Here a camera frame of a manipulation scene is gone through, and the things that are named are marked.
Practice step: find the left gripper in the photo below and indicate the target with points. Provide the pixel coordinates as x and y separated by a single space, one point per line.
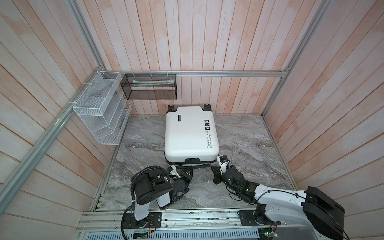
184 174

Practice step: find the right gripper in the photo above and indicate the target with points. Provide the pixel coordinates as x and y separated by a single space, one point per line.
216 172

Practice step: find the white and black suitcase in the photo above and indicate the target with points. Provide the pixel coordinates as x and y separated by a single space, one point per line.
191 137

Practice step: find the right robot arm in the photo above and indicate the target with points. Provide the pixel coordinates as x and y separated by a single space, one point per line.
311 207

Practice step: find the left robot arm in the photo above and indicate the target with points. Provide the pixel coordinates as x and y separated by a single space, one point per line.
154 183

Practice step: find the green circuit board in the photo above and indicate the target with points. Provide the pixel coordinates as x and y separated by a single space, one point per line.
267 234

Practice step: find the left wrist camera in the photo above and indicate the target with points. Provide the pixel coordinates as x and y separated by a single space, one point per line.
174 175

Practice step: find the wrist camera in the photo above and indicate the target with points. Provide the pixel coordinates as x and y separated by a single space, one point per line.
222 163
174 175

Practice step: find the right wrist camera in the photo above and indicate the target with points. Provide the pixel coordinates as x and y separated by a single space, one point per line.
222 163

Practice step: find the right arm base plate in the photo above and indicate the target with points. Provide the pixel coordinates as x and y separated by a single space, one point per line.
253 218

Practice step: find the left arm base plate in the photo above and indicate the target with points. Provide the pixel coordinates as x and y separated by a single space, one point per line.
153 221

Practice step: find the aluminium front rail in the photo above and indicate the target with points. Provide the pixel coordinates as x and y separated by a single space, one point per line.
178 219

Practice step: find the black mesh wall basket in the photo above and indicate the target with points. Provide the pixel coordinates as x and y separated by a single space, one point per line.
150 87

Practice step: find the white wire mesh rack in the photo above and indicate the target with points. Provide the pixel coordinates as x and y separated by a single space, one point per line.
103 108

